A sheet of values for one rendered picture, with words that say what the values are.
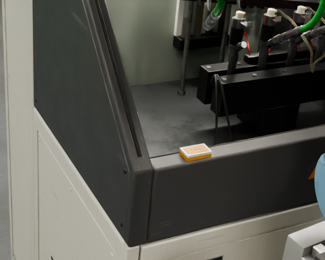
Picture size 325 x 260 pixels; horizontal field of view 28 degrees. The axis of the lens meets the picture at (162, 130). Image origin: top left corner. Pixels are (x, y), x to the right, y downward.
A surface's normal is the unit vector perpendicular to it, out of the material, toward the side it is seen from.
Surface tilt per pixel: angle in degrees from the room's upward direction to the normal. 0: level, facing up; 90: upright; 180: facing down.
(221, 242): 90
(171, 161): 0
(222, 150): 0
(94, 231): 90
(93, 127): 90
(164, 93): 0
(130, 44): 90
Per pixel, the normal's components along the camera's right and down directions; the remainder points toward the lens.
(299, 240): 0.08, -0.87
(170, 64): 0.44, 0.47
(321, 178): -0.87, 0.28
